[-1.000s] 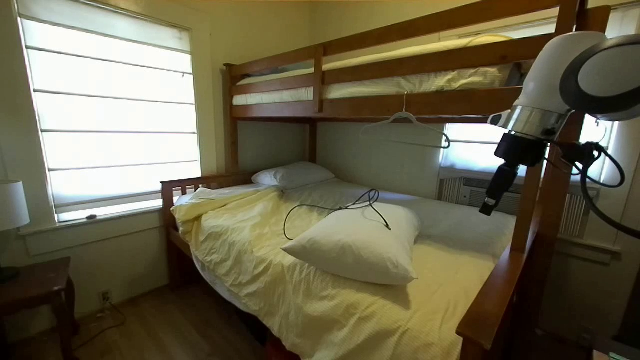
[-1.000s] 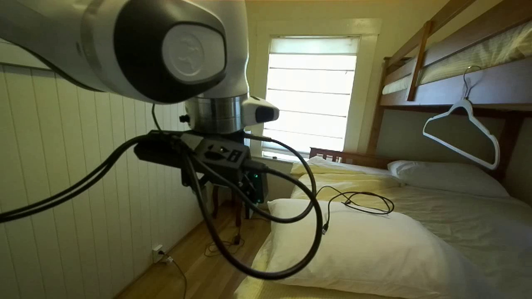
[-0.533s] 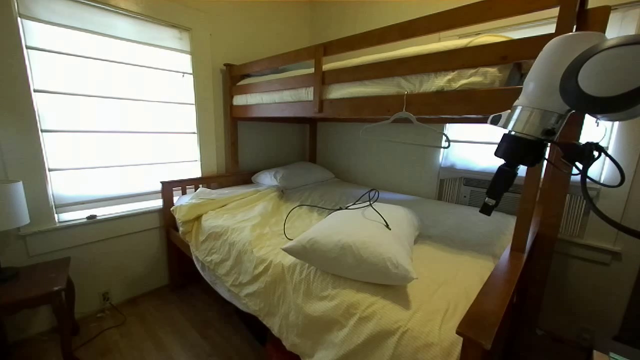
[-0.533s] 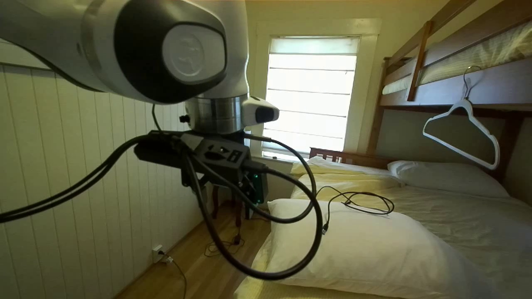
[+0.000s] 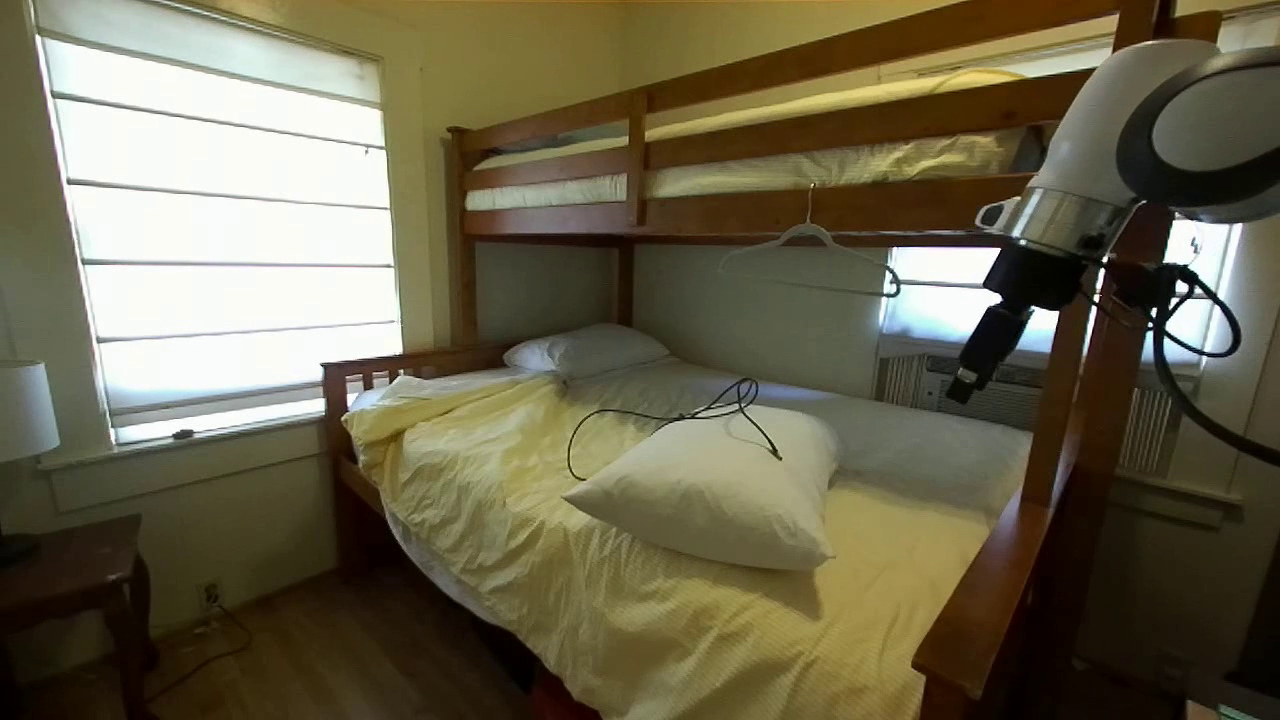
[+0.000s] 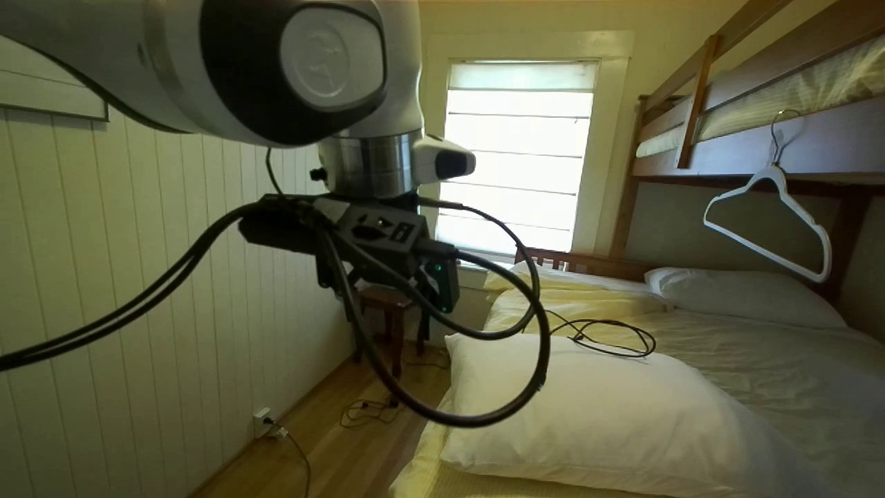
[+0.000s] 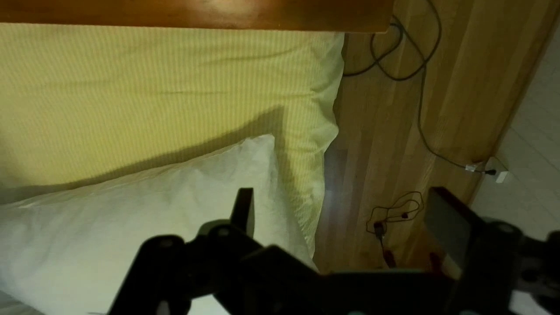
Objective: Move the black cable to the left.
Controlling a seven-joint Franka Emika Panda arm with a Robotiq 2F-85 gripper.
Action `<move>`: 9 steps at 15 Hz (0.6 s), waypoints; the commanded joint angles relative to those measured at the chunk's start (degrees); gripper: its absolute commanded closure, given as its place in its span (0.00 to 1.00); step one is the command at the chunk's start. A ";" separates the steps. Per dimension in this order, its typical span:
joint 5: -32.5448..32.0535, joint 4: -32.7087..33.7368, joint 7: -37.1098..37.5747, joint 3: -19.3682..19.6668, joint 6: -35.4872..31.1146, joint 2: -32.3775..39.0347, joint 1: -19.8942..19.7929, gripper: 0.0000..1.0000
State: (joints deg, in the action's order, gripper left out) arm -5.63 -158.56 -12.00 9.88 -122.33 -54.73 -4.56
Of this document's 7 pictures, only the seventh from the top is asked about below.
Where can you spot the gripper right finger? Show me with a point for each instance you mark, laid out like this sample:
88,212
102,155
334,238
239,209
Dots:
485,258

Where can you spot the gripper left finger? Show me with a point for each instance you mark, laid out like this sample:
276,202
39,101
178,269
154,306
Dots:
227,267

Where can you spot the white power adapter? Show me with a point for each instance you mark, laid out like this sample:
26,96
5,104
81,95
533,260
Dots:
498,171

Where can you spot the white pillow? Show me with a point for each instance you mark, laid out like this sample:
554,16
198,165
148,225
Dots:
109,227

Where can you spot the wooden headboard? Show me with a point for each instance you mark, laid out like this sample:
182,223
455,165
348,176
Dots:
197,13

